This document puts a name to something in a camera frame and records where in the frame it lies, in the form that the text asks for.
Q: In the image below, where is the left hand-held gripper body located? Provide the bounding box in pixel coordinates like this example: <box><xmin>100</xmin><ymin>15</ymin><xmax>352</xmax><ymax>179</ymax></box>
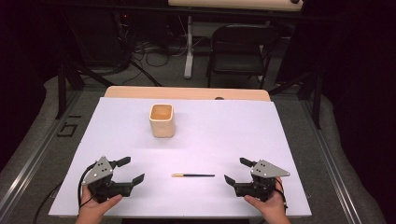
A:
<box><xmin>81</xmin><ymin>156</ymin><xmax>134</xmax><ymax>204</ymax></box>

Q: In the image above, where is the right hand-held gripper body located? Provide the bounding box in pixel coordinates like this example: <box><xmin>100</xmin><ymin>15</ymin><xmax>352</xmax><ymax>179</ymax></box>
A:
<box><xmin>233</xmin><ymin>159</ymin><xmax>291</xmax><ymax>203</ymax></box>

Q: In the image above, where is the beige square cup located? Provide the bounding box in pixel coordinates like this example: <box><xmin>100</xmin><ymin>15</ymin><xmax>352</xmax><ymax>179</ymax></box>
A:
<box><xmin>148</xmin><ymin>103</ymin><xmax>176</xmax><ymax>139</ymax></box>

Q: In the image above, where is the person's right hand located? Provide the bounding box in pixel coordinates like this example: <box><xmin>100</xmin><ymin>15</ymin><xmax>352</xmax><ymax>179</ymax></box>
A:
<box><xmin>243</xmin><ymin>176</ymin><xmax>292</xmax><ymax>224</ymax></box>

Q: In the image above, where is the person's left hand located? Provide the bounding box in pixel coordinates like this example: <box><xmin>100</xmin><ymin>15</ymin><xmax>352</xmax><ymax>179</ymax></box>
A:
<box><xmin>75</xmin><ymin>186</ymin><xmax>123</xmax><ymax>224</ymax></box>

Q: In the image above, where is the white table sheet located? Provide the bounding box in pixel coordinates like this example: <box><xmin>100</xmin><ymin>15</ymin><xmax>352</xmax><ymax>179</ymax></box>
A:
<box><xmin>49</xmin><ymin>96</ymin><xmax>313</xmax><ymax>218</ymax></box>

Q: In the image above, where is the black metal stand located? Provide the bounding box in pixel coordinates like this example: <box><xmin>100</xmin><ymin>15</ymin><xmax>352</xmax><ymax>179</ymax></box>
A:
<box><xmin>268</xmin><ymin>69</ymin><xmax>323</xmax><ymax>131</ymax></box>
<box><xmin>55</xmin><ymin>57</ymin><xmax>117</xmax><ymax>120</ymax></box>

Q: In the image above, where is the wooden table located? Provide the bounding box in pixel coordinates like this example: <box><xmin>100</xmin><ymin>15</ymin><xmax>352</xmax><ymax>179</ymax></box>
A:
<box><xmin>104</xmin><ymin>85</ymin><xmax>272</xmax><ymax>103</ymax></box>

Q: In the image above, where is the black folding chair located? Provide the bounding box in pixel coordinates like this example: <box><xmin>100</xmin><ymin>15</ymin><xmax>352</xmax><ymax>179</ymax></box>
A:
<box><xmin>205</xmin><ymin>23</ymin><xmax>282</xmax><ymax>90</ymax></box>

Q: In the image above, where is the white desk leg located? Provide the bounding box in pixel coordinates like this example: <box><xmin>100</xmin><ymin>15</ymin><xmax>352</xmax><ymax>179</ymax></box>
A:
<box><xmin>183</xmin><ymin>14</ymin><xmax>195</xmax><ymax>79</ymax></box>

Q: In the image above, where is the beige desk top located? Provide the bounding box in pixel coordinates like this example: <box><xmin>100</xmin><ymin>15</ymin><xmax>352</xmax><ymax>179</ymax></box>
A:
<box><xmin>167</xmin><ymin>0</ymin><xmax>304</xmax><ymax>13</ymax></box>

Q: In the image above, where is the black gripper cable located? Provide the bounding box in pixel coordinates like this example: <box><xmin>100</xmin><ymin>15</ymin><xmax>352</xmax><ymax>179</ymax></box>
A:
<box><xmin>77</xmin><ymin>161</ymin><xmax>99</xmax><ymax>217</ymax></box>
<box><xmin>274</xmin><ymin>177</ymin><xmax>290</xmax><ymax>210</ymax></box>

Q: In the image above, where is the black floor cable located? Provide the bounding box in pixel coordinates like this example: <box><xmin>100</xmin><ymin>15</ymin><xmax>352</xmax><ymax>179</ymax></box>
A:
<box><xmin>32</xmin><ymin>181</ymin><xmax>64</xmax><ymax>224</ymax></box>

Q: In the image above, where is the aluminium floor rail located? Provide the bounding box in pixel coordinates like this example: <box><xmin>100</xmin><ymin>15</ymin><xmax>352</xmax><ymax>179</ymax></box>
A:
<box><xmin>0</xmin><ymin>90</ymin><xmax>82</xmax><ymax>217</ymax></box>
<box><xmin>299</xmin><ymin>98</ymin><xmax>364</xmax><ymax>224</ymax></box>

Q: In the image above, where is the tangle of floor cables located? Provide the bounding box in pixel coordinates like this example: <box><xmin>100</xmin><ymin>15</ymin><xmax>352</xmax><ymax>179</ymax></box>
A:
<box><xmin>114</xmin><ymin>12</ymin><xmax>194</xmax><ymax>88</ymax></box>

